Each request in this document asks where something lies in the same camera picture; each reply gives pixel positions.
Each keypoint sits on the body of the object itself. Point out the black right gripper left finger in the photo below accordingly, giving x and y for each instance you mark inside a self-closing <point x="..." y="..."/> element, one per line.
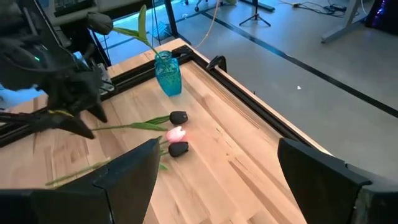
<point x="93" y="199"/>

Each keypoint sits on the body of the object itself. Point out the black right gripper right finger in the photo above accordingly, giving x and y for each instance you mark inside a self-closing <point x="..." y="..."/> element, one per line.
<point x="326" y="193"/>

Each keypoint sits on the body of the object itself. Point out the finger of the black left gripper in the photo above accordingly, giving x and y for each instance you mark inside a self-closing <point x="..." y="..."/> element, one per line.
<point x="66" y="126"/>
<point x="99" y="112"/>

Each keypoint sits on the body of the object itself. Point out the black artificial tulip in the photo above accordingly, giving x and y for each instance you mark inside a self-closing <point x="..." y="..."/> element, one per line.
<point x="99" y="23"/>
<point x="178" y="117"/>

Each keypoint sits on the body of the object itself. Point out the green artificial plant stem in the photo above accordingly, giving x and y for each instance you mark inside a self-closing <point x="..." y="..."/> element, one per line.
<point x="178" y="149"/>

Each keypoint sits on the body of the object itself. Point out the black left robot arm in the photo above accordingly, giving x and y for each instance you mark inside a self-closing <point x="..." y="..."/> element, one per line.
<point x="25" y="46"/>

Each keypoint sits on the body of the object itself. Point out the blue glass vase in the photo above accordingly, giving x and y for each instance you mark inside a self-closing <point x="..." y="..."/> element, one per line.
<point x="168" y="77"/>

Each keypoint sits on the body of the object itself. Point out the pink artificial tulip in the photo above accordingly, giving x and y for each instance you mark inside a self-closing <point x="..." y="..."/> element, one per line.
<point x="175" y="134"/>

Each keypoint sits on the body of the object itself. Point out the grey table leg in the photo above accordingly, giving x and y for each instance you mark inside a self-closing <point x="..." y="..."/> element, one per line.
<point x="342" y="29"/>

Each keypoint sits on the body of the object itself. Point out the dark computer with purple lights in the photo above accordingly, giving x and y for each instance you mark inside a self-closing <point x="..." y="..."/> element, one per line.
<point x="382" y="15"/>

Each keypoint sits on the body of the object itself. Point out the black tripod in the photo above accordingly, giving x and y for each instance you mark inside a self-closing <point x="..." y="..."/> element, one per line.
<point x="256" y="12"/>

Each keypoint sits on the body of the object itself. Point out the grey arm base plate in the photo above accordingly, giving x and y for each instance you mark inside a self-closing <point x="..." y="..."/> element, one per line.
<point x="105" y="79"/>

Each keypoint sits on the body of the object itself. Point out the black rig frame post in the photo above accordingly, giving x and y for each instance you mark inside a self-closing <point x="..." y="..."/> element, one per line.
<point x="170" y="18"/>

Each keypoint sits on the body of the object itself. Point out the black table frame rail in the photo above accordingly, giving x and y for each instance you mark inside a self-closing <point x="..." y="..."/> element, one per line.
<point x="248" y="102"/>

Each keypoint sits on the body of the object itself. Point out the black clamp bracket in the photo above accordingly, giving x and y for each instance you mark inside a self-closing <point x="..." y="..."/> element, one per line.
<point x="217" y="60"/>

